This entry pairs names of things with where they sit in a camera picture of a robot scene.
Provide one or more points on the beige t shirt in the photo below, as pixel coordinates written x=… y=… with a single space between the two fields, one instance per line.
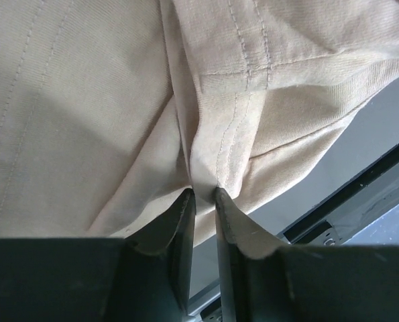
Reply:
x=109 y=109

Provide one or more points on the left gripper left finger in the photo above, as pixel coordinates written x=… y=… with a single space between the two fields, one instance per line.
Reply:
x=158 y=261

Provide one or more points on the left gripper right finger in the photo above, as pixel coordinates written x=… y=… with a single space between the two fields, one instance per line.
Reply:
x=251 y=269

